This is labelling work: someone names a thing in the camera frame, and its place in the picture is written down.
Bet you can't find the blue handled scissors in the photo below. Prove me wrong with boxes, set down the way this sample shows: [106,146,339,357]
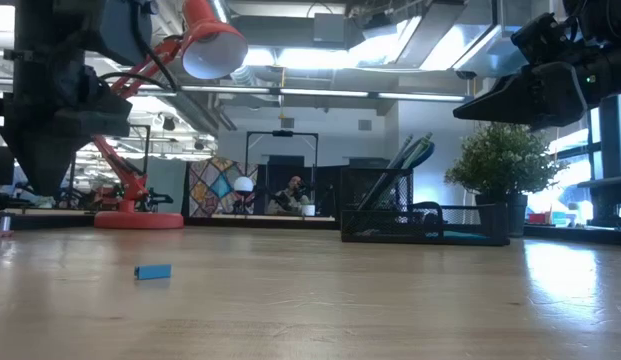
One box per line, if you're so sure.
[404,141,437,174]

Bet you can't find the dark grey side desk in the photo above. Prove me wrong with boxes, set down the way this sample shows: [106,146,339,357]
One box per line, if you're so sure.
[577,175,621,229]

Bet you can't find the black left camera cable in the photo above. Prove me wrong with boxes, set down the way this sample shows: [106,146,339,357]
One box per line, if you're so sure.
[98,0,180,94]

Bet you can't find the black background cabinet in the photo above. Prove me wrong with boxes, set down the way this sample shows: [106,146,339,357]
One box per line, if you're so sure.
[257,154,351,219]

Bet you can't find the long ceiling light strip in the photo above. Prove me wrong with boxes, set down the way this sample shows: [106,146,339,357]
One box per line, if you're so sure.
[137,83,475,104]

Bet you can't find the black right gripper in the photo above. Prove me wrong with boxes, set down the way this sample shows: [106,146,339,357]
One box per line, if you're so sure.
[452,47,621,132]

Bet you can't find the black mesh desk organizer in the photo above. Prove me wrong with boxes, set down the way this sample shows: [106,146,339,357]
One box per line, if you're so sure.
[339,167,511,247]

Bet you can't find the red desk lamp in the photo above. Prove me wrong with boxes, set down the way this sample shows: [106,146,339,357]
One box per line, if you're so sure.
[92,0,250,230]

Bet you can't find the colourful patterned panel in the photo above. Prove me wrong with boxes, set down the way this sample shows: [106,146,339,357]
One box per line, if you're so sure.
[188,156,260,218]

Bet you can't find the white globe lamp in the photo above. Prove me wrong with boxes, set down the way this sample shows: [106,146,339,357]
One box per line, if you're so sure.
[232,175,255,197]

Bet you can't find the black aluminium table frame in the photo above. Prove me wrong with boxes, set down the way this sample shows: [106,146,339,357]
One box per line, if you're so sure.
[0,208,621,247]

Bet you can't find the potted green plant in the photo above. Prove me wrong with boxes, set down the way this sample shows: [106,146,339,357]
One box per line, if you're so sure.
[443,119,566,238]

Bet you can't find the person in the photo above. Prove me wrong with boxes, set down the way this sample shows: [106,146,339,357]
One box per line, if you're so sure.
[266,174,312,217]

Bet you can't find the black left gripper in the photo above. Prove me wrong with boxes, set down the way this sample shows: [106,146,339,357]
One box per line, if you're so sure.
[2,49,134,196]

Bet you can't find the blue sticky note pad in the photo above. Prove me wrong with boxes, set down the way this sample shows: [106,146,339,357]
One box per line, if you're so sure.
[424,229,491,240]

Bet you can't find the black upright pole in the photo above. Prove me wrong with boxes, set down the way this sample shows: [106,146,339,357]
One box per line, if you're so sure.
[597,94,621,226]

